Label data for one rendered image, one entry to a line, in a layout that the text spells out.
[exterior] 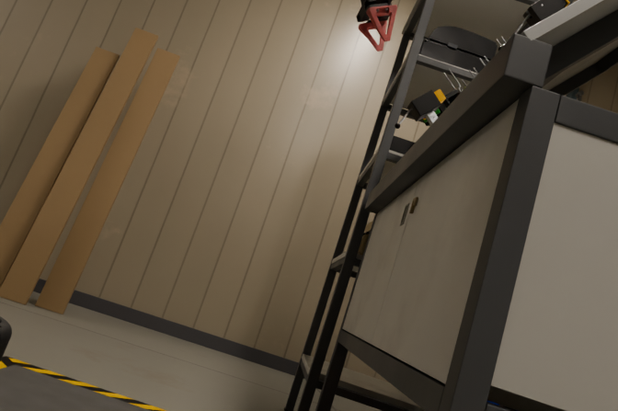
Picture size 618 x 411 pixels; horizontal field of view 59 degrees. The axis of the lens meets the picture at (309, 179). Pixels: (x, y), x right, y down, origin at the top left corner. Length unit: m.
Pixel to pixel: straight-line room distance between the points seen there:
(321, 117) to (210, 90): 0.77
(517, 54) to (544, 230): 0.23
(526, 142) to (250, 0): 3.42
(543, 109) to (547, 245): 0.17
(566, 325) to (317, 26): 3.47
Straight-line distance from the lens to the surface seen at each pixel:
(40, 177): 3.32
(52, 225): 3.17
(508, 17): 2.56
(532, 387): 0.73
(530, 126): 0.76
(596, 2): 0.88
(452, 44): 2.29
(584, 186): 0.78
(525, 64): 0.79
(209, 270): 3.58
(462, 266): 0.80
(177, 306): 3.59
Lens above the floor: 0.44
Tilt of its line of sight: 12 degrees up
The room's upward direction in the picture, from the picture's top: 19 degrees clockwise
